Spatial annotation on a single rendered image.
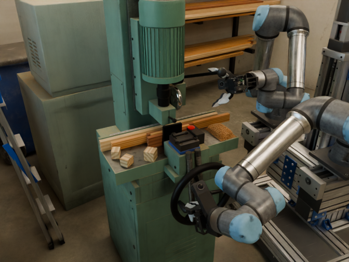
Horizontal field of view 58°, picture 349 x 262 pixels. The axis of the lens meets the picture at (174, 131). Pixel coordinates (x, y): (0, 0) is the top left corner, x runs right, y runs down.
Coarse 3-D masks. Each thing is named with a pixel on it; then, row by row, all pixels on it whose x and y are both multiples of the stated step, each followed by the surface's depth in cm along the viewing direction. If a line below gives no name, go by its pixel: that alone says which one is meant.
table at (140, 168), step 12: (204, 132) 150; (144, 144) 140; (216, 144) 141; (228, 144) 144; (108, 156) 131; (120, 156) 131; (108, 168) 130; (120, 168) 124; (132, 168) 124; (144, 168) 127; (156, 168) 130; (168, 168) 129; (120, 180) 124; (132, 180) 127
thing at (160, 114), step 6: (150, 102) 142; (156, 102) 141; (150, 108) 144; (156, 108) 137; (162, 108) 136; (168, 108) 136; (174, 108) 136; (150, 114) 146; (156, 114) 139; (162, 114) 134; (168, 114) 136; (174, 114) 137; (156, 120) 141; (162, 120) 135; (168, 120) 137
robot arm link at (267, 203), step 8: (248, 184) 93; (240, 192) 92; (248, 192) 91; (256, 192) 90; (264, 192) 90; (272, 192) 89; (280, 192) 89; (240, 200) 92; (248, 200) 90; (256, 200) 88; (264, 200) 87; (272, 200) 87; (280, 200) 88; (256, 208) 86; (264, 208) 86; (272, 208) 87; (280, 208) 88; (264, 216) 85; (272, 216) 87; (264, 224) 87
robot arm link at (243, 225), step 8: (240, 208) 87; (248, 208) 86; (224, 216) 87; (232, 216) 85; (240, 216) 83; (248, 216) 81; (256, 216) 84; (224, 224) 86; (232, 224) 83; (240, 224) 80; (248, 224) 81; (256, 224) 82; (224, 232) 87; (232, 232) 83; (240, 232) 80; (248, 232) 80; (256, 232) 81; (240, 240) 81; (248, 240) 80; (256, 240) 81
